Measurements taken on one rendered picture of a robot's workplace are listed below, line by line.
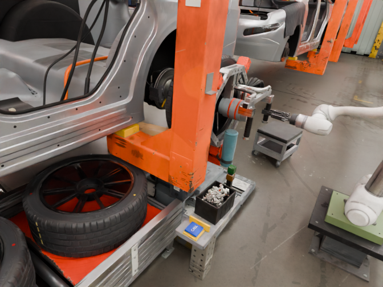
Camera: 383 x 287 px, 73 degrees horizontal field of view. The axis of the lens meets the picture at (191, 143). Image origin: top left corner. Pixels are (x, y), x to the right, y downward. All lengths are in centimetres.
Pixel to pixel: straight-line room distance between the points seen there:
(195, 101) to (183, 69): 15
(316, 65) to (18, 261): 496
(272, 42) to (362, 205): 310
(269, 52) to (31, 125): 364
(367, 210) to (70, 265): 155
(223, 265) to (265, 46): 327
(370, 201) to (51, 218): 162
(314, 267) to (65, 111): 177
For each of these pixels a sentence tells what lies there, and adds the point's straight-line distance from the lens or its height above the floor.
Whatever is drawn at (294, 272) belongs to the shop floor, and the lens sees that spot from 197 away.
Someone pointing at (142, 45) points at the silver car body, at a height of 121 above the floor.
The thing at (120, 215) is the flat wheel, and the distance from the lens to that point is 140.
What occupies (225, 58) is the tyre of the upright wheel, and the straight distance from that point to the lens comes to 176.
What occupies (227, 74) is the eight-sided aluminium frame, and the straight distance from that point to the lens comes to 163.
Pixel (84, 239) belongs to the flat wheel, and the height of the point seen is 40.
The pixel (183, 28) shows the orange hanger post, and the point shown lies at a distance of 121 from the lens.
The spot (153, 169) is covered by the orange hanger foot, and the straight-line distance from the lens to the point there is 158.
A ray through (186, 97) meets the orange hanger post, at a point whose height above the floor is 106.
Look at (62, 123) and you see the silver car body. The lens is 137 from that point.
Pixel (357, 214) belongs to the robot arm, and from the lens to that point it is 170.
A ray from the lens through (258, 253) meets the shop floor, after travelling 198.
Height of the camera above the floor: 146
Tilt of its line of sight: 28 degrees down
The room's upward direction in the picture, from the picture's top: 6 degrees clockwise
